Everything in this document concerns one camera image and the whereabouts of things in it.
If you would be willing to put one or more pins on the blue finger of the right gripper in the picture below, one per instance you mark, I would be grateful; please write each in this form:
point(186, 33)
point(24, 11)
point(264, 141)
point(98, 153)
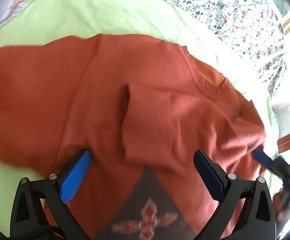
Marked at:
point(263, 159)

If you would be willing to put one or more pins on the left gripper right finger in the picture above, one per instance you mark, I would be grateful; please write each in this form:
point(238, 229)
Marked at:
point(256, 219)

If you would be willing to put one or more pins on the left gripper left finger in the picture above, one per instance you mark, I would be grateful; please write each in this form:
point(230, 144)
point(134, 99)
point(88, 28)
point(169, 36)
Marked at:
point(39, 210)

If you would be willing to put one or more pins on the orange knit sweater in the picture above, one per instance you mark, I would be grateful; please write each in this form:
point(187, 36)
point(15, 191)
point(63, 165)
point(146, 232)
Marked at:
point(142, 106)

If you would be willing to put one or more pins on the right hand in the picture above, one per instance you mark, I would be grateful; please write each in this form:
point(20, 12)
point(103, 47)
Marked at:
point(281, 215)

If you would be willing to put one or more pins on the brown wooden baseboard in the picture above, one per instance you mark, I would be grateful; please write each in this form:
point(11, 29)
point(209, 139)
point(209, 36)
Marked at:
point(283, 144)

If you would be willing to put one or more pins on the floral rose bedspread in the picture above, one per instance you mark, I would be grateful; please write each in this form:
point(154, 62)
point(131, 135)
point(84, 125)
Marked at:
point(252, 28)

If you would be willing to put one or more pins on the light green bed sheet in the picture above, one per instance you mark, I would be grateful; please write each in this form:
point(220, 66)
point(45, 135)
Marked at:
point(45, 21)

